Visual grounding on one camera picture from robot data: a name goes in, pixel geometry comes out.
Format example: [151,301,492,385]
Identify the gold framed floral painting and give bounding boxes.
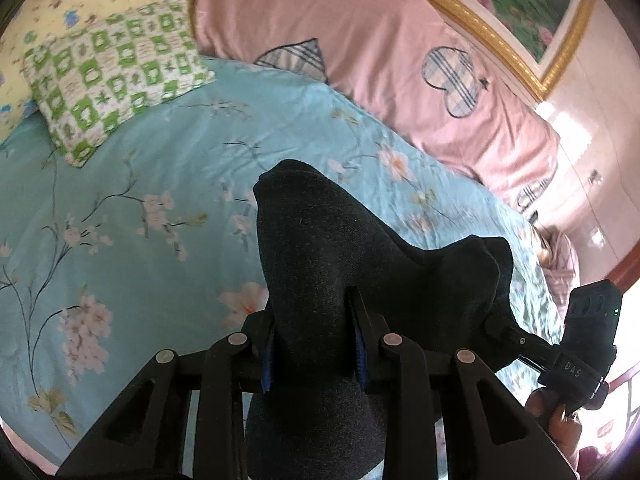
[428,0,597,102]

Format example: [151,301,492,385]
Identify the green white checkered pillow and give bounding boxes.
[24,0,215,167]

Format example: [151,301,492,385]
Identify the pink quilt with plaid hearts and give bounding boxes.
[193,0,559,210]

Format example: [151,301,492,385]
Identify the teal floral bed sheet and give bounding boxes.
[1,60,562,464]

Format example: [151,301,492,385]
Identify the person's right hand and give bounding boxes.
[525,388,582,469]

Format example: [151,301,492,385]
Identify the pink striped crumpled cloth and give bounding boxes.
[535,230,580,321]

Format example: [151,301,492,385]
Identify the black pants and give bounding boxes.
[246,159,514,479]

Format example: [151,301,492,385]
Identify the yellow cartoon print pillow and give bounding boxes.
[1,0,160,139]

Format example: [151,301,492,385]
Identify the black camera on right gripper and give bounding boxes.
[562,280,623,360]

